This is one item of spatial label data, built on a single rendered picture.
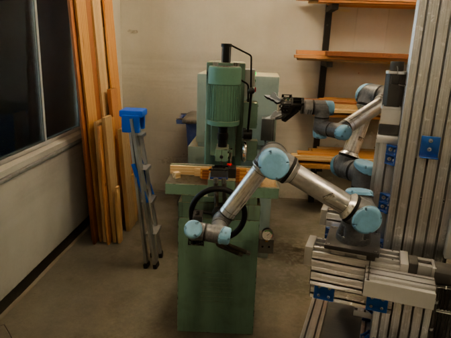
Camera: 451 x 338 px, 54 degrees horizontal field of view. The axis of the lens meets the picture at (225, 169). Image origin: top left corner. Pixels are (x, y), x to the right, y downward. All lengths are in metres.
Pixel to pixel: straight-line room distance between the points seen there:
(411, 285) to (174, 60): 3.47
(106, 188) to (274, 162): 2.19
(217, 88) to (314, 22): 2.49
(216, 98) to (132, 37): 2.62
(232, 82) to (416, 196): 1.03
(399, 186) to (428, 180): 0.12
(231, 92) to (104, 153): 1.57
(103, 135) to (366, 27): 2.73
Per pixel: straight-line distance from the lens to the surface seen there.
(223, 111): 2.31
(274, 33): 4.63
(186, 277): 2.55
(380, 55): 4.22
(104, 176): 3.60
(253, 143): 2.58
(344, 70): 4.70
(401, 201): 2.09
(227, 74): 2.28
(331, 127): 2.22
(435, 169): 2.06
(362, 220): 1.77
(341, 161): 2.48
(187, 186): 2.33
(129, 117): 3.07
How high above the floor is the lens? 1.61
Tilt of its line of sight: 16 degrees down
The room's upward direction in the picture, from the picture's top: 2 degrees clockwise
